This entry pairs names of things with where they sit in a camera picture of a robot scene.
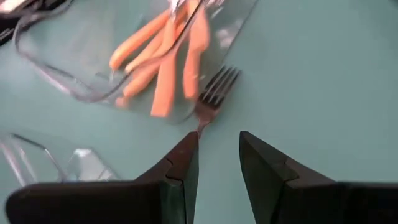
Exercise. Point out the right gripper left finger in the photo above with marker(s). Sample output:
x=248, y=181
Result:
x=109, y=203

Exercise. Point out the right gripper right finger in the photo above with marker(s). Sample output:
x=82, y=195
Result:
x=311, y=203

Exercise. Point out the clear plastic tray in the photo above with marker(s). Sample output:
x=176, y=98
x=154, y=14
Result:
x=77, y=46
x=31, y=155

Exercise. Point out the green table mat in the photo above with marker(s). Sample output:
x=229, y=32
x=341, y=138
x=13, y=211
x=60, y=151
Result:
x=311, y=93

